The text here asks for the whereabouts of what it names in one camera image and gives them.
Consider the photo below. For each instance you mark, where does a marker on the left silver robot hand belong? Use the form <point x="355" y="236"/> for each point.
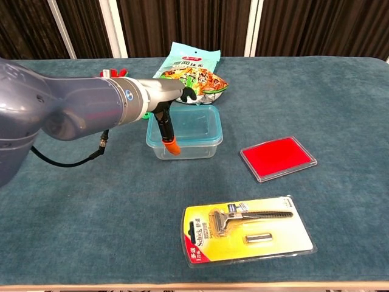
<point x="164" y="92"/>

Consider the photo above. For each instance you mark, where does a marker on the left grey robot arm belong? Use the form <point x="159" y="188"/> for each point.
<point x="76" y="100"/>

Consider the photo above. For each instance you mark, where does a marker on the clear plastic tray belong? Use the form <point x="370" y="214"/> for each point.
<point x="194" y="152"/>

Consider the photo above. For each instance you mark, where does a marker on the green orange snack packet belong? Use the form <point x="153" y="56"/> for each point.
<point x="209" y="82"/>

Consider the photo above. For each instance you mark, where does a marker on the dark pleated curtain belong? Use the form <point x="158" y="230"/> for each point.
<point x="182" y="24"/>

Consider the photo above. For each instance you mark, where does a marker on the red ink pad case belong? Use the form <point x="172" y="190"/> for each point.
<point x="278" y="158"/>

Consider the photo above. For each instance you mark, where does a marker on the teal table cloth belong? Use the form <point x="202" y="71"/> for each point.
<point x="304" y="106"/>

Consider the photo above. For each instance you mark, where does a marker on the yellow razor blister pack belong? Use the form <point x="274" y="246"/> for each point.
<point x="273" y="243"/>

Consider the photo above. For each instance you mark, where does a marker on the thin white frame post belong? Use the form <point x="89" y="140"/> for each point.
<point x="62" y="30"/>

